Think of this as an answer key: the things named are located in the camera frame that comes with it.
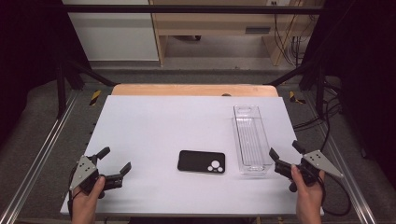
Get aluminium floor rail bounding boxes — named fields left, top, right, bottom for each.
left=0, top=90, right=79, bottom=224
left=306, top=92, right=378, bottom=224

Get person's right hand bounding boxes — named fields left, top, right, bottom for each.
left=290, top=163, right=326, bottom=214

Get black floor cables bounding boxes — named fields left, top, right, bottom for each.
left=292, top=77, right=344, bottom=153

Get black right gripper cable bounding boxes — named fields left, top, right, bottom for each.
left=317, top=174, right=353, bottom=217

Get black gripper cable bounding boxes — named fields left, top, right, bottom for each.
left=317, top=174, right=353, bottom=217
left=66, top=166, right=82, bottom=218

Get hanging desk cables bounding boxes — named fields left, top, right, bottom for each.
left=273, top=0, right=316, bottom=68

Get black curtain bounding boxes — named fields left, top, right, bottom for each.
left=301, top=0, right=396, bottom=190
left=0, top=0, right=92, bottom=147

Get black horizontal frame bar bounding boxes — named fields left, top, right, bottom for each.
left=61, top=4, right=326, bottom=15

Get person's left hand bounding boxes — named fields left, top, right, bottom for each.
left=71, top=175, right=106, bottom=219

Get yellow black floor tape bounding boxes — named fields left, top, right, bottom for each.
left=89, top=90, right=103, bottom=106
left=288, top=90, right=306, bottom=105

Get grey label on desk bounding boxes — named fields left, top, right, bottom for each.
left=245, top=26, right=272, bottom=35

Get wooden desk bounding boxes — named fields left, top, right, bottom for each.
left=148, top=0, right=318, bottom=67

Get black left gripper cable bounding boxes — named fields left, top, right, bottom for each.
left=66, top=166, right=82, bottom=218

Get clear plastic storage box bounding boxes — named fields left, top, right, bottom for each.
left=232, top=105, right=275, bottom=176

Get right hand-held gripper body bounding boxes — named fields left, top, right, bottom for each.
left=275, top=149, right=345, bottom=193

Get black metal frame stand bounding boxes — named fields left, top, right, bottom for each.
left=266, top=59, right=327, bottom=119
left=55, top=58, right=117, bottom=119

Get white cabinet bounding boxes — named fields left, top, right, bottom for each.
left=61, top=0, right=160, bottom=63

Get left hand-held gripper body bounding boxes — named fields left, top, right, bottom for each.
left=68, top=154, right=124, bottom=200

